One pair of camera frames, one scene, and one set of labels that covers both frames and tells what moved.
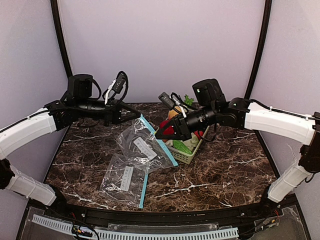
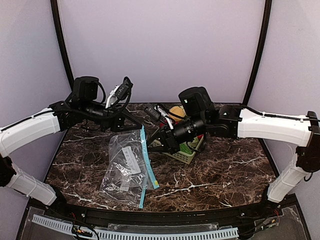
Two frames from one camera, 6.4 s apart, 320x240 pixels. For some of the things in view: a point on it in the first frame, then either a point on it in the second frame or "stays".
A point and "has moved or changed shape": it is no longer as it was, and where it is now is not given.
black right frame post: [263, 37] stays
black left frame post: [56, 15] stays
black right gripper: [182, 126] → [164, 137]
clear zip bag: [139, 140] has moved or changed shape
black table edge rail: [264, 211] stays
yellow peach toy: [172, 113] stays
